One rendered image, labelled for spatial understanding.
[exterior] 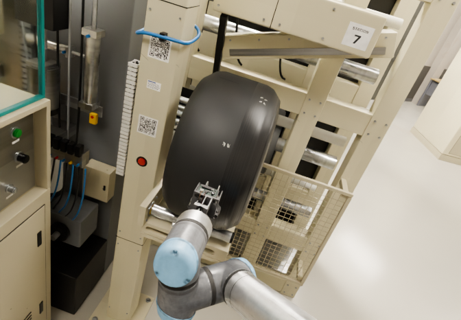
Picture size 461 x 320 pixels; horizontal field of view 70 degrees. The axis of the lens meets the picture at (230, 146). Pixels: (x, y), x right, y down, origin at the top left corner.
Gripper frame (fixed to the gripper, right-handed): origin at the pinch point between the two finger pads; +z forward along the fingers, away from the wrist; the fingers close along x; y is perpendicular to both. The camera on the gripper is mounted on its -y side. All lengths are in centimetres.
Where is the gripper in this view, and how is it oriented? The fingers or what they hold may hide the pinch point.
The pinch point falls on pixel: (211, 193)
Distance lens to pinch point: 103.2
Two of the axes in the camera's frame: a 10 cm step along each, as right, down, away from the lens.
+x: -9.4, -3.3, 0.6
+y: 2.9, -8.8, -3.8
